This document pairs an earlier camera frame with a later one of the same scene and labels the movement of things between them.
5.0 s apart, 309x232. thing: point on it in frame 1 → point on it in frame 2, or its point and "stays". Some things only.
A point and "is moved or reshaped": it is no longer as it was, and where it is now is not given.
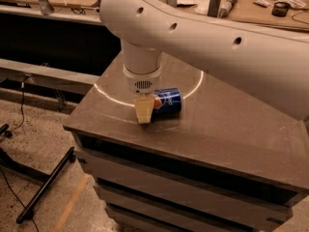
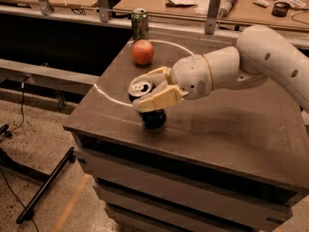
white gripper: x=142 y=81 → x=191 y=76
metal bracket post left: x=44 y=3 stays
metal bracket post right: x=214 y=3 stays
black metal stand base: x=8 y=162 stays
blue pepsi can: x=167 y=103 is moved or reshaped
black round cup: x=280 y=9 stays
